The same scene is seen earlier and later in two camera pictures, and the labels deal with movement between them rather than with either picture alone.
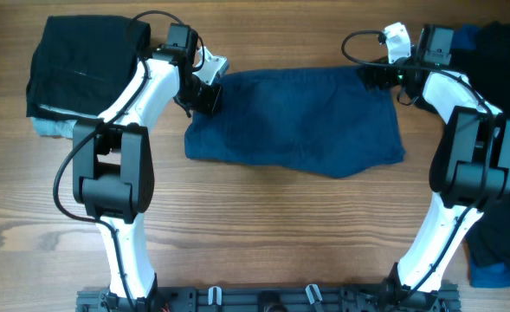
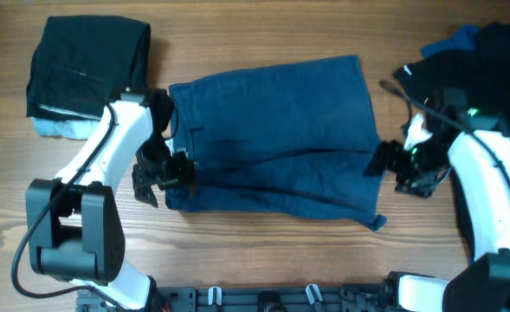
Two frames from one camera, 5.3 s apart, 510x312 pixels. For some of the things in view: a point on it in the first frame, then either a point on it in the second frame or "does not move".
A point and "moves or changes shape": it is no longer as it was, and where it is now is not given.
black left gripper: (209, 104) → (184, 174)
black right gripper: (371, 77) → (387, 156)
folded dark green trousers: (83, 64) does not move
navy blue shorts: (320, 122) moves or changes shape
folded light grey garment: (54, 127) does not move
